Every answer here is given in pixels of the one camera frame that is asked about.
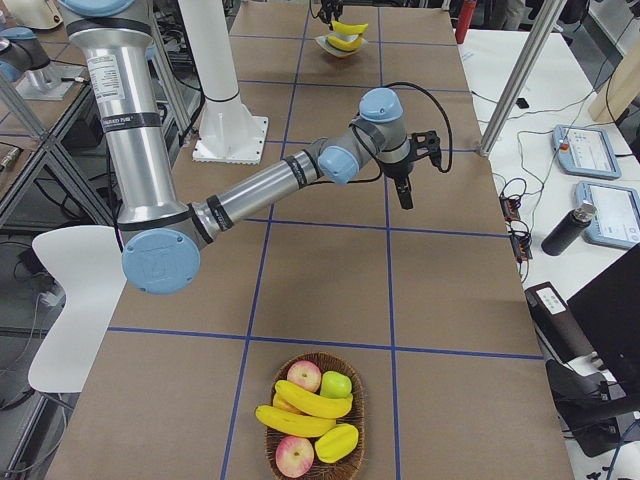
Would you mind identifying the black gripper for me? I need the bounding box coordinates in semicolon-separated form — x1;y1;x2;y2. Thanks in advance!
318;0;344;20
382;151;417;210

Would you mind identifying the yellow banana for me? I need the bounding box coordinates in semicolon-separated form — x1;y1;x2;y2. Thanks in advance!
274;380;353;419
254;405;336;438
331;20;369;36

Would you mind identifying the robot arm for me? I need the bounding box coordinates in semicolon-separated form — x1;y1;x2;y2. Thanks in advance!
61;1;417;295

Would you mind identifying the grey square plate orange rim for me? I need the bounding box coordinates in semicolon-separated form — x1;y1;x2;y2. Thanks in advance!
315;33;369;59

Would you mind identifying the woven wicker fruit basket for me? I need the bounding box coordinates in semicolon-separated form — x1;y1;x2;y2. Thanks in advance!
254;352;365;479

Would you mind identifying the red cylinder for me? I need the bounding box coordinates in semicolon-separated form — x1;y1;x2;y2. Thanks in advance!
455;0;477;45

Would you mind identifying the small black box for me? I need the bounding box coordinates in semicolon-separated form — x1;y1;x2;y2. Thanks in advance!
516;97;529;109

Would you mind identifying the black water bottle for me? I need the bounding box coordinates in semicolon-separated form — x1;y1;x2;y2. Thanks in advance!
541;200;597;256

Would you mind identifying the blue teach pendant tablet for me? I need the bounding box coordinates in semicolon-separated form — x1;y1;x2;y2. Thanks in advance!
575;181;639;250
552;124;622;180

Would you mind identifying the pink apple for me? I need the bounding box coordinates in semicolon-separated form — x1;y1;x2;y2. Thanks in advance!
275;436;315;478
286;360;322;393

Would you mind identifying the green apple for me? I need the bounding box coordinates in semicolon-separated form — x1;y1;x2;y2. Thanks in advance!
319;370;352;399

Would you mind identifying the black label printer box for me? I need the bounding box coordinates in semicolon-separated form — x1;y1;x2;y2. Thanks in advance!
524;282;601;363

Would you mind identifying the black monitor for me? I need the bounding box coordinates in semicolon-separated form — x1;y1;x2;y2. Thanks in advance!
569;246;639;393

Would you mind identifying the white chair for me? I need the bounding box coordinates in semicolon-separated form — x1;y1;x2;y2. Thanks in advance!
28;225;126;394

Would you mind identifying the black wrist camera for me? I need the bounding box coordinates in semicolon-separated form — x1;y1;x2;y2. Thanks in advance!
409;130;442;168

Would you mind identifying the aluminium frame post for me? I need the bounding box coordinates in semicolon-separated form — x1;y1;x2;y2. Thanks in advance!
478;0;566;158

